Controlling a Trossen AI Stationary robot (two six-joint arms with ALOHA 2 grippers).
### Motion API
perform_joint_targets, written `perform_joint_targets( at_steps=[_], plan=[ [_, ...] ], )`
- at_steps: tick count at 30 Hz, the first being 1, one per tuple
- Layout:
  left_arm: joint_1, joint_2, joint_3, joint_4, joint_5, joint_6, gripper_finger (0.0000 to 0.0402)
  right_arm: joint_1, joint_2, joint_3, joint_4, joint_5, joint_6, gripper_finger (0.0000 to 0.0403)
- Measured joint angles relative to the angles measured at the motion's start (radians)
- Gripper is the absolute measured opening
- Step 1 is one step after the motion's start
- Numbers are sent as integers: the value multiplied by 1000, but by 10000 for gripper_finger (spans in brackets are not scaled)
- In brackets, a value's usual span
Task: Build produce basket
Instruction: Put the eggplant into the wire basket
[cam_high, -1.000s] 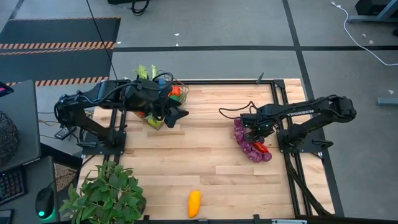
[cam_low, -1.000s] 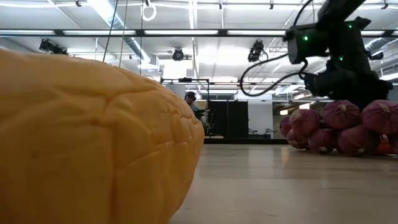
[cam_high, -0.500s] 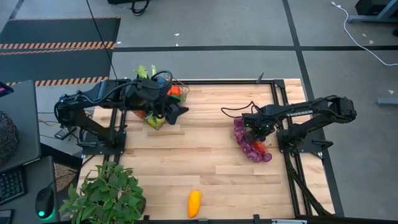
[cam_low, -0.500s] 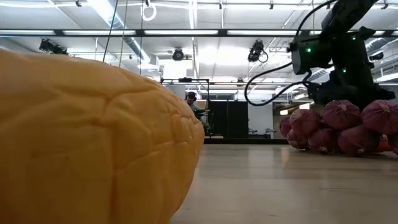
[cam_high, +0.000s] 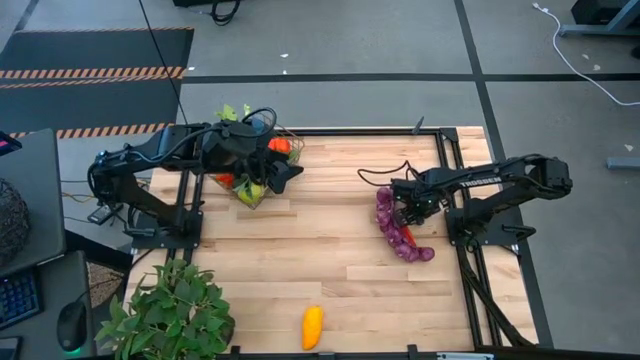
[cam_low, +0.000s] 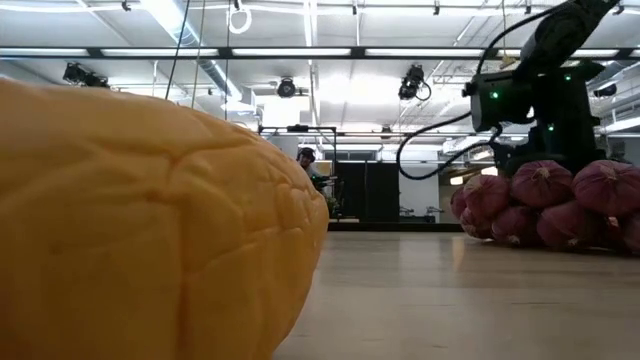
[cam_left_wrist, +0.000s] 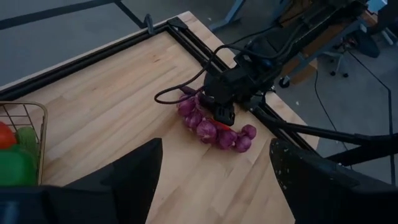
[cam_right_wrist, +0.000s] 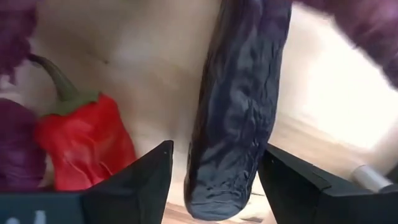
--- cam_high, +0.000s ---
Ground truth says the green leafy potted plant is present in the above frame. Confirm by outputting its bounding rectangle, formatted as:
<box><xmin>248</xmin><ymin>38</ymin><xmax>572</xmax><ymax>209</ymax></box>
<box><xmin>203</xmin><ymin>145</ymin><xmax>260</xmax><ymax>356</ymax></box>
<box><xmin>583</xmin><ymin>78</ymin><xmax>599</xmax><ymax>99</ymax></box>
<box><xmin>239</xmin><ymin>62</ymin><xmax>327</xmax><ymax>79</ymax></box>
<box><xmin>93</xmin><ymin>257</ymin><xmax>236</xmax><ymax>360</ymax></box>

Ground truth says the grey floor block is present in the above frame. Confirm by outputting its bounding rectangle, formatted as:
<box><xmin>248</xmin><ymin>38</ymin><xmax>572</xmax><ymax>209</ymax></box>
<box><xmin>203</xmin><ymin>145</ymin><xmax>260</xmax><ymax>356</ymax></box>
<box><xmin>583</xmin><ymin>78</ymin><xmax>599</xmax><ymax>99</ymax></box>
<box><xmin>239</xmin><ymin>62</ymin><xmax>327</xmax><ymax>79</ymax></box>
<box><xmin>606</xmin><ymin>156</ymin><xmax>640</xmax><ymax>171</ymax></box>

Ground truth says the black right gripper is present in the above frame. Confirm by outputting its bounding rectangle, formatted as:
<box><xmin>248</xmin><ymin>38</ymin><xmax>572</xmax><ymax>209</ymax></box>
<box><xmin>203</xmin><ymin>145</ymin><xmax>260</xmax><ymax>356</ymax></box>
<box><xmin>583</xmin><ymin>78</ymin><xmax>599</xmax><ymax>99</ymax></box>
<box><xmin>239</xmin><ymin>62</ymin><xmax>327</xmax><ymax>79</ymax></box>
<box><xmin>389</xmin><ymin>169</ymin><xmax>451</xmax><ymax>227</ymax></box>

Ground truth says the backlit computer keyboard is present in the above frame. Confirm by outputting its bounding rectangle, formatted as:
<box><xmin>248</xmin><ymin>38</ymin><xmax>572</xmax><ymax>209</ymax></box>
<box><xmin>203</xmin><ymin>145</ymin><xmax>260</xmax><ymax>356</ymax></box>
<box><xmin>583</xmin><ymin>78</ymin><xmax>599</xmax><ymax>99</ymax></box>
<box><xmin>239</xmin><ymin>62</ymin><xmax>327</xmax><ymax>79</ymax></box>
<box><xmin>0</xmin><ymin>267</ymin><xmax>42</xmax><ymax>331</ymax></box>

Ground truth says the dark grey desk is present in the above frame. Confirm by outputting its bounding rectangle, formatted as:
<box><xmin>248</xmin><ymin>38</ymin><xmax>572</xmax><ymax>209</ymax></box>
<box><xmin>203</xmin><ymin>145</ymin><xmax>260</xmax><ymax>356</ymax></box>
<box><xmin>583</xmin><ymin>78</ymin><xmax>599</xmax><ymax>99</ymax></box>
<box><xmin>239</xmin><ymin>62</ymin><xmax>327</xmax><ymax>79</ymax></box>
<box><xmin>0</xmin><ymin>128</ymin><xmax>68</xmax><ymax>277</ymax></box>
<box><xmin>0</xmin><ymin>249</ymin><xmax>97</xmax><ymax>360</ymax></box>

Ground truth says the black floor box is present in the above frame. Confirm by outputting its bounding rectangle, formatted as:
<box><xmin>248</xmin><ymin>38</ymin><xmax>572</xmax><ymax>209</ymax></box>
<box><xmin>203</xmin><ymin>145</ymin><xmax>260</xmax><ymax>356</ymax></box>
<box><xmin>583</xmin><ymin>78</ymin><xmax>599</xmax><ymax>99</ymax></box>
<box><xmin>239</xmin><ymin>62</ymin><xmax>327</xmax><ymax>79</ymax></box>
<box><xmin>571</xmin><ymin>0</ymin><xmax>640</xmax><ymax>26</ymax></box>

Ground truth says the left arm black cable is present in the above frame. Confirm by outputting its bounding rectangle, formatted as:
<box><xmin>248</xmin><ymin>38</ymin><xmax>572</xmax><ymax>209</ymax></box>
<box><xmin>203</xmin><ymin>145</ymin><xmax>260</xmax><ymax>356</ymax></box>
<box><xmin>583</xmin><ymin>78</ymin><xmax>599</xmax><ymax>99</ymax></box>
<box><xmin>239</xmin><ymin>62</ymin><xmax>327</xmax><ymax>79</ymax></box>
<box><xmin>242</xmin><ymin>106</ymin><xmax>279</xmax><ymax>141</ymax></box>

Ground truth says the device with pink screen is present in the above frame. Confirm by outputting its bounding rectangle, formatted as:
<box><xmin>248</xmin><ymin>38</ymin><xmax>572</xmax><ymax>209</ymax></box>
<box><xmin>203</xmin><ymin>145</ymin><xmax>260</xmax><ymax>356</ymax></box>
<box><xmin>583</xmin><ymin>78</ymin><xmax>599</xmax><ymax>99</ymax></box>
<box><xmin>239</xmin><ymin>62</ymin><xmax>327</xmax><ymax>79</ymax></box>
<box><xmin>0</xmin><ymin>129</ymin><xmax>24</xmax><ymax>158</ymax></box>

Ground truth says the black hanging cable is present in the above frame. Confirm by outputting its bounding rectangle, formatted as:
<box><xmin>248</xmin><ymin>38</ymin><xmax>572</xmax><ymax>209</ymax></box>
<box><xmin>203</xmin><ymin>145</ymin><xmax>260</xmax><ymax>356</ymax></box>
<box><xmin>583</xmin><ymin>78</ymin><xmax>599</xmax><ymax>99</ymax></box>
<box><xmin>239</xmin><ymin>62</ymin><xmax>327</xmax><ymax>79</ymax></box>
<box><xmin>137</xmin><ymin>0</ymin><xmax>191</xmax><ymax>129</ymax></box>

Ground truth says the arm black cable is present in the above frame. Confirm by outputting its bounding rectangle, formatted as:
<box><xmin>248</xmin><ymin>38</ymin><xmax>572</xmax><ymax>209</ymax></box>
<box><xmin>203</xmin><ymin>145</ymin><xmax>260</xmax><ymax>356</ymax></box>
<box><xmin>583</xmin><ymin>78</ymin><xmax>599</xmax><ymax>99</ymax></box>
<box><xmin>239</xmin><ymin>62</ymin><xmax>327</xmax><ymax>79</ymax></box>
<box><xmin>242</xmin><ymin>106</ymin><xmax>279</xmax><ymax>141</ymax></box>
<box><xmin>356</xmin><ymin>159</ymin><xmax>416</xmax><ymax>189</ymax></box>

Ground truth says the green white leek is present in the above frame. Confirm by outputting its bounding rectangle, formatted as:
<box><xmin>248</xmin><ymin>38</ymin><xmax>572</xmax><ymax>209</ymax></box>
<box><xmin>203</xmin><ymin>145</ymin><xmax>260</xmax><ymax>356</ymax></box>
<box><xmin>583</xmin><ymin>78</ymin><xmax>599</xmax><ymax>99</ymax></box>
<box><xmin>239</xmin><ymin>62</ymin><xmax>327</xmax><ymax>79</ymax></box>
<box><xmin>214</xmin><ymin>103</ymin><xmax>254</xmax><ymax>124</ymax></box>

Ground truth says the white floor cable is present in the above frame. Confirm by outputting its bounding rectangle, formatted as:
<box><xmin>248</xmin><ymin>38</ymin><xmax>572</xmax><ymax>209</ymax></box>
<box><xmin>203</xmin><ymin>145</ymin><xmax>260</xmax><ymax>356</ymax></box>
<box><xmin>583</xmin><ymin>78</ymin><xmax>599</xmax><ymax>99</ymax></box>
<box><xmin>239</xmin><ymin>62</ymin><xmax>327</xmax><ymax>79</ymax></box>
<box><xmin>532</xmin><ymin>2</ymin><xmax>640</xmax><ymax>108</ymax></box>

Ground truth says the black handheld device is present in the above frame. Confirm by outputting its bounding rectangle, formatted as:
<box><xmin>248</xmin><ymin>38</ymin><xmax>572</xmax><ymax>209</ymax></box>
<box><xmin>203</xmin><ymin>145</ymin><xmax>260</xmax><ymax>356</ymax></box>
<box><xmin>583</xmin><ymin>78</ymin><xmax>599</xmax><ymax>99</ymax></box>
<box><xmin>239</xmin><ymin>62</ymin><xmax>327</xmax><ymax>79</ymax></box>
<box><xmin>88</xmin><ymin>203</ymin><xmax>114</xmax><ymax>226</ymax></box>

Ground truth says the dark woven ball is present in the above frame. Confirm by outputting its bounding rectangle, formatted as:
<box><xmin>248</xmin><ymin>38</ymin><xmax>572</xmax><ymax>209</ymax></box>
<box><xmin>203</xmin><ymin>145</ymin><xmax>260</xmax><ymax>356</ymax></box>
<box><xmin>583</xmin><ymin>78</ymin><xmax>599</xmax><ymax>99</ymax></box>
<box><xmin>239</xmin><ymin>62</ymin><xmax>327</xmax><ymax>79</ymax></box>
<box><xmin>0</xmin><ymin>178</ymin><xmax>31</xmax><ymax>269</ymax></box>

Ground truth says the light green apple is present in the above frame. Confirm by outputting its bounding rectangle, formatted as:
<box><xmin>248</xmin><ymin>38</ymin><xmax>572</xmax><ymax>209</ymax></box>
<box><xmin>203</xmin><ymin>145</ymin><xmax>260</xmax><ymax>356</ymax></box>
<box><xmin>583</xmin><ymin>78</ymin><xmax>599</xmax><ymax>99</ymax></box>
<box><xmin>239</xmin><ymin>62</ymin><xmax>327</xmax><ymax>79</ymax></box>
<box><xmin>237</xmin><ymin>180</ymin><xmax>266</xmax><ymax>205</ymax></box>

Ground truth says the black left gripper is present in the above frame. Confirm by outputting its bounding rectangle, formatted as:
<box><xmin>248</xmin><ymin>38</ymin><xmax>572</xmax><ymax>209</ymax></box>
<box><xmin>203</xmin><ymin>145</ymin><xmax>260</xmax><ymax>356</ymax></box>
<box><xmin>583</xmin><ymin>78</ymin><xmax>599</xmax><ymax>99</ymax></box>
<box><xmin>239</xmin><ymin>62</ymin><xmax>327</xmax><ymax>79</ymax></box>
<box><xmin>199</xmin><ymin>119</ymin><xmax>305</xmax><ymax>195</ymax></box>

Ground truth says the purple grape bunch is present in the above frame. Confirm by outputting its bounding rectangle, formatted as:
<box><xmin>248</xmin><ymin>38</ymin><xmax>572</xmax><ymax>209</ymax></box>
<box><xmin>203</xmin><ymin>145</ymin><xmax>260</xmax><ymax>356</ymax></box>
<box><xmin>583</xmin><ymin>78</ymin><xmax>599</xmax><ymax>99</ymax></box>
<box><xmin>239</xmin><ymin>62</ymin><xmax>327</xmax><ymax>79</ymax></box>
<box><xmin>374</xmin><ymin>186</ymin><xmax>436</xmax><ymax>265</ymax></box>

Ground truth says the black computer mouse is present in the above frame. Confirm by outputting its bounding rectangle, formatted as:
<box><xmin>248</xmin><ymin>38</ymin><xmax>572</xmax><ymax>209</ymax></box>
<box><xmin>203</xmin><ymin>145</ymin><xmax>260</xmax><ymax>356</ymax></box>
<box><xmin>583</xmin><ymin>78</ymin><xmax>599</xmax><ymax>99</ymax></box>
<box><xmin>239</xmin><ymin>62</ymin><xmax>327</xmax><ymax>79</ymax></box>
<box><xmin>55</xmin><ymin>299</ymin><xmax>89</xmax><ymax>353</ymax></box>

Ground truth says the blue-grey bench leg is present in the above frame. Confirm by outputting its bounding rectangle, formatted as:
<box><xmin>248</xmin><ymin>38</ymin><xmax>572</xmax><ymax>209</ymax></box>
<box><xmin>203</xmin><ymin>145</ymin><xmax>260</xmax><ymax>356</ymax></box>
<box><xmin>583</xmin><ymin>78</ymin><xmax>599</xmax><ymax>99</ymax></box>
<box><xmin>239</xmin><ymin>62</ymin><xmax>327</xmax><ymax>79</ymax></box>
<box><xmin>558</xmin><ymin>0</ymin><xmax>640</xmax><ymax>39</ymax></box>

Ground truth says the wire basket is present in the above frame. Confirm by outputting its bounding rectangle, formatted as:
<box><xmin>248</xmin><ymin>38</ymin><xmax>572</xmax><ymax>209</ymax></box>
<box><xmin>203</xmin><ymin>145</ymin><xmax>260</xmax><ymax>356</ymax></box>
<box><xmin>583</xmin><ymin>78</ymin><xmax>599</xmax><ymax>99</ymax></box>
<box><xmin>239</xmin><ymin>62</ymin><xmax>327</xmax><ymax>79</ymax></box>
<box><xmin>207</xmin><ymin>107</ymin><xmax>306</xmax><ymax>210</ymax></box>

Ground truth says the black cable coil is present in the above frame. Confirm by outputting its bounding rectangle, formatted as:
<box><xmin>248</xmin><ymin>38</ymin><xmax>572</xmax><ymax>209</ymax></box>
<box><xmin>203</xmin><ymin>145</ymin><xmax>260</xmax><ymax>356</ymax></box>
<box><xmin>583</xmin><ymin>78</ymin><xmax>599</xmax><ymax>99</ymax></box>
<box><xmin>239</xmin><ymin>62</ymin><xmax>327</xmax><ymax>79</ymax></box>
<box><xmin>209</xmin><ymin>0</ymin><xmax>242</xmax><ymax>27</ymax></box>

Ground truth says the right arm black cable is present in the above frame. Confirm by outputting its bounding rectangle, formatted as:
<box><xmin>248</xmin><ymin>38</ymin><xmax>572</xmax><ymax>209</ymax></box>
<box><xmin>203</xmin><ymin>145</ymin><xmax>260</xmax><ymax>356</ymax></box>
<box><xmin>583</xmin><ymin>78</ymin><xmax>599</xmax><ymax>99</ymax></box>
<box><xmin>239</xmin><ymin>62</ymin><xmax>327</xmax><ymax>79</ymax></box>
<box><xmin>356</xmin><ymin>159</ymin><xmax>416</xmax><ymax>189</ymax></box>

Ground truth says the yellow toy pepper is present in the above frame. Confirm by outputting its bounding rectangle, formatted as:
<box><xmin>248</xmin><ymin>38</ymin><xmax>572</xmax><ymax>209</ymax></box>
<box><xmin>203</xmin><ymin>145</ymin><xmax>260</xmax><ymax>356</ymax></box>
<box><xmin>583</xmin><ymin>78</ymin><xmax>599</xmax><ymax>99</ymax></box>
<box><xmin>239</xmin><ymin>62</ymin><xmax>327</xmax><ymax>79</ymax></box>
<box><xmin>301</xmin><ymin>305</ymin><xmax>325</xmax><ymax>352</ymax></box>

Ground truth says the black hazard-striped floor mat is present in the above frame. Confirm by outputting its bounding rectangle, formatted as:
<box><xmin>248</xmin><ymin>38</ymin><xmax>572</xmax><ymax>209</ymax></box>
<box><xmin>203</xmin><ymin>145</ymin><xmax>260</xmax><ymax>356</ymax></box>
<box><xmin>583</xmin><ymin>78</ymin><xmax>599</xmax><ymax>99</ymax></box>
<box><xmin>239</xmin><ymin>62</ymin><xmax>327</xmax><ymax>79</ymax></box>
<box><xmin>0</xmin><ymin>27</ymin><xmax>195</xmax><ymax>141</ymax></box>

